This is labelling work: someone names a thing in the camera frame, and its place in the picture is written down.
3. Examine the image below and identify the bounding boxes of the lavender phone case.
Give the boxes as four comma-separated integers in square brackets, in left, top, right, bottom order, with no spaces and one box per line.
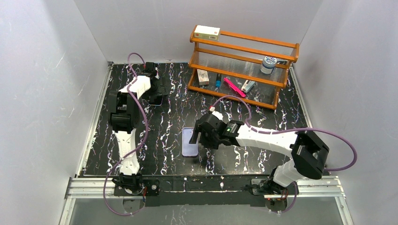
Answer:
[182,127,199,158]

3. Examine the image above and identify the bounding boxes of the blue-edged black smartphone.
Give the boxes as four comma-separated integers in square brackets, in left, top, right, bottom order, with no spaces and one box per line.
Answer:
[149,95,163,106]

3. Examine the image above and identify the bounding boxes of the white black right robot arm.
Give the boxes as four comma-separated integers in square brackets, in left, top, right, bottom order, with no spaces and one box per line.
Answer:
[189,111,329,188]

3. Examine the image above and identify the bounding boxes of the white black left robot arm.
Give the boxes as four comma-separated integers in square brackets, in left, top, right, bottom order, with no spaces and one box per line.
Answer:
[108,62,168,192]

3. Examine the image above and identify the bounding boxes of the small white staple box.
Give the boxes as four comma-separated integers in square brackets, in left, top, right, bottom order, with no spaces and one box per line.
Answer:
[197,69,209,86]

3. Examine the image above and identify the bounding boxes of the blue black marker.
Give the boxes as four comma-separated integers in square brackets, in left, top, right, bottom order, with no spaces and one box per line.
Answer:
[215,74,222,88]

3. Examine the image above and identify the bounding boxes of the pink comb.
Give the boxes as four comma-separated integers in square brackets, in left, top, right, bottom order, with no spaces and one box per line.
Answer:
[223,77,246,98]

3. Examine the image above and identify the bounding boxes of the white teal stapler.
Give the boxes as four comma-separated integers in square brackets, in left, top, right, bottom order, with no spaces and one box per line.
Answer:
[241,80,256,93]

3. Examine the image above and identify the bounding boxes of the orange wooden shelf rack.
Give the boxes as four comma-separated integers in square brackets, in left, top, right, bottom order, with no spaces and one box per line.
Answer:
[188,25,300,110]

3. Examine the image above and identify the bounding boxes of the white green box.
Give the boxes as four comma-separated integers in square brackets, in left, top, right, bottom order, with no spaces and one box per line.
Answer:
[193,25,221,41]

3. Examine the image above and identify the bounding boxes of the blue white round jar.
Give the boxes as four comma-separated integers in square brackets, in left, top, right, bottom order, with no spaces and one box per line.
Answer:
[260,56,278,75]

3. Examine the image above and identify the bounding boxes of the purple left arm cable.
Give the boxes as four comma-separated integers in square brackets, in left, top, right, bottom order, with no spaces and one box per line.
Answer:
[102,52,151,217]

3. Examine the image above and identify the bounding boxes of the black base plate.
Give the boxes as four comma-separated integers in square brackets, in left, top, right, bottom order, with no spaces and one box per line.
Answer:
[112,174,298,210]

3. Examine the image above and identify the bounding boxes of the aluminium rail frame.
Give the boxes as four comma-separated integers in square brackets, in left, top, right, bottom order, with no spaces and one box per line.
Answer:
[60,63,353,225]

